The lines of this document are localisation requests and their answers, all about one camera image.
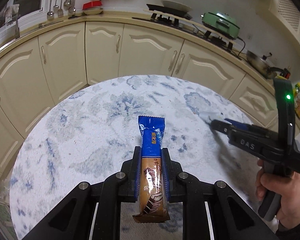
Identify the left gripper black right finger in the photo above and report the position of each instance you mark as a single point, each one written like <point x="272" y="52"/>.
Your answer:
<point x="210" y="211"/>

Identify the person's right hand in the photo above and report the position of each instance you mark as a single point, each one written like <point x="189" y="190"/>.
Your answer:
<point x="289" y="189"/>

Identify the faucet with cloth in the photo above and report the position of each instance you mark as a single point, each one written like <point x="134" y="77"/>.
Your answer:
<point x="12" y="16"/>

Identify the steel wok pan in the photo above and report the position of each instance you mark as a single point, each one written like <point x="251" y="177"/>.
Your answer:
<point x="264" y="68"/>

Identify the round floral tablecloth table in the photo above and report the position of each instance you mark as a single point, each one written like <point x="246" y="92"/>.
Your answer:
<point x="88" y="136"/>

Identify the cream lower kitchen cabinets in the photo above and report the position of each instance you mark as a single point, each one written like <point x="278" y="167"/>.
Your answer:
<point x="43" y="67"/>

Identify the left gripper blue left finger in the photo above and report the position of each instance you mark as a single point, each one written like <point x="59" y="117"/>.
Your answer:
<point x="92" y="211"/>

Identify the blue brown wafer wrapper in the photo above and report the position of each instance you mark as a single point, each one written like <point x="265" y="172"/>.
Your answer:
<point x="150" y="182"/>

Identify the green electric cooker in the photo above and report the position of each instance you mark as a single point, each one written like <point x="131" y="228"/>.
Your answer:
<point x="221" y="23"/>

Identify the red lidded bowl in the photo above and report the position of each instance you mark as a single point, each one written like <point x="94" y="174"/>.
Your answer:
<point x="92" y="8"/>

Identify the black gas stove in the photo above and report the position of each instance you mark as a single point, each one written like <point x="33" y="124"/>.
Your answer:
<point x="180" y="19"/>

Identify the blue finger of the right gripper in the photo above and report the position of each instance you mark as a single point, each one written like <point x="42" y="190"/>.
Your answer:
<point x="238" y="125"/>
<point x="223" y="126"/>

